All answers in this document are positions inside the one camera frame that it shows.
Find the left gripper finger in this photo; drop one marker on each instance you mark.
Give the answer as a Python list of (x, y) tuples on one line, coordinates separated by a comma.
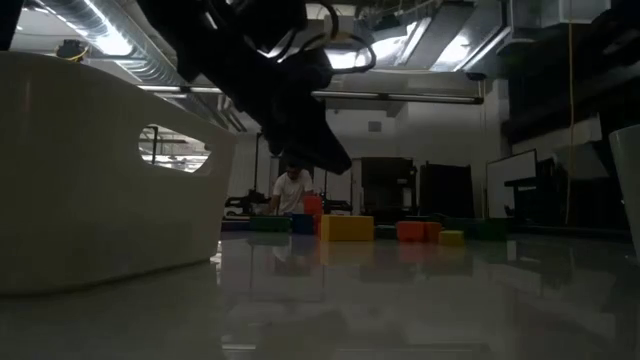
[(315, 145)]

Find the small blue brick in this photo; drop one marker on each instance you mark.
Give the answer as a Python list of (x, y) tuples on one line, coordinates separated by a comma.
[(302, 223)]

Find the yellow long block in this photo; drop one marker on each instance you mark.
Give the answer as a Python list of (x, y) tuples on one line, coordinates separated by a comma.
[(347, 228), (451, 237)]

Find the orange red studded brick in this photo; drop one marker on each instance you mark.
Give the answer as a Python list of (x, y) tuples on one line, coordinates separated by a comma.
[(411, 231)]

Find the orange long block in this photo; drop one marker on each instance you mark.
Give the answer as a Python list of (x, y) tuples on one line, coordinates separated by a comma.
[(433, 231)]

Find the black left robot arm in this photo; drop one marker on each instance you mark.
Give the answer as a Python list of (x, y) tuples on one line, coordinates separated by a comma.
[(190, 30)]

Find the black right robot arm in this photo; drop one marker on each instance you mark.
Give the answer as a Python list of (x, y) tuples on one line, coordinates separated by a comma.
[(615, 65)]

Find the person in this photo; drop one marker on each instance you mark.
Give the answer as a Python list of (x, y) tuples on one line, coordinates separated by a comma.
[(290, 192)]

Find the small red brick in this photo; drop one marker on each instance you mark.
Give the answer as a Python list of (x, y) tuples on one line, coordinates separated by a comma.
[(317, 225)]

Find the black cabinet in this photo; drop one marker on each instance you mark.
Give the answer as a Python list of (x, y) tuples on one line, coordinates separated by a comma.
[(445, 190), (387, 187)]

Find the green studded brick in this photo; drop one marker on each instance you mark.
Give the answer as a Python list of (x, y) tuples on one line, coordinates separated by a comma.
[(270, 223)]

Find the green long block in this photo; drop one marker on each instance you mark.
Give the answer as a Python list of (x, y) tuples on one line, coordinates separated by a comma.
[(482, 229), (385, 231)]

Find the whiteboard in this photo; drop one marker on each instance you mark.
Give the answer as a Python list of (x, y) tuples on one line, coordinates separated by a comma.
[(510, 182)]

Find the white plastic bin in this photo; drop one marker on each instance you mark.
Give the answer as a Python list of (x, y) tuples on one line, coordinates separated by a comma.
[(627, 190), (75, 200)]

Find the silver ventilation duct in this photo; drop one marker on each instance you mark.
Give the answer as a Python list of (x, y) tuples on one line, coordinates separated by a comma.
[(115, 40)]

